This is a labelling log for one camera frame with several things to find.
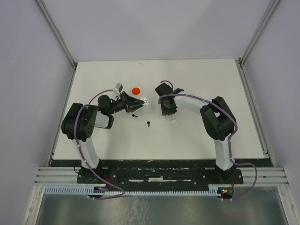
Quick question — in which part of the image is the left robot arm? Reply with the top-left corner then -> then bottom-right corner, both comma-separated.
61,90 -> 148,183

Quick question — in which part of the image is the round orange earbud case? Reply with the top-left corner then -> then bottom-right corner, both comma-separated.
132,87 -> 140,95

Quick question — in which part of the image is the right controller board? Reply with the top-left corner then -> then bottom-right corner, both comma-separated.
220,187 -> 234,199

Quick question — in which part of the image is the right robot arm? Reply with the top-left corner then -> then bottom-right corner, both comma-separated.
155,82 -> 237,183

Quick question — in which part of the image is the round white earbud case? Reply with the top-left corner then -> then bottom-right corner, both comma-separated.
142,97 -> 149,106

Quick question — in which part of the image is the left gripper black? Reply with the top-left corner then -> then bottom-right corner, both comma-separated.
108,91 -> 144,115

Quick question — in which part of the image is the right aluminium corner post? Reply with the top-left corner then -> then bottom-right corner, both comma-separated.
238,0 -> 282,68

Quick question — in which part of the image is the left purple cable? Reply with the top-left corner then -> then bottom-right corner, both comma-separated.
74,88 -> 126,201

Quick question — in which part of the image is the left aluminium corner post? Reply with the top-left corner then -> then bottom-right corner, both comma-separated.
34,0 -> 77,68

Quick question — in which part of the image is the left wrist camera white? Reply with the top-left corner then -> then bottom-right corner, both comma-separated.
114,83 -> 123,93

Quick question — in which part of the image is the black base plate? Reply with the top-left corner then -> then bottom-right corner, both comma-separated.
76,167 -> 242,186

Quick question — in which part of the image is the white slotted cable duct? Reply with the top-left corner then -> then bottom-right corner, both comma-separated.
44,184 -> 223,196

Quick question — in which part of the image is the aluminium corner post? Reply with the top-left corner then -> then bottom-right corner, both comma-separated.
238,0 -> 282,68
34,0 -> 77,68

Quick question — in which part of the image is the aluminium frame rail front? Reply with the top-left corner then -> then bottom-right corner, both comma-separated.
35,167 -> 289,187

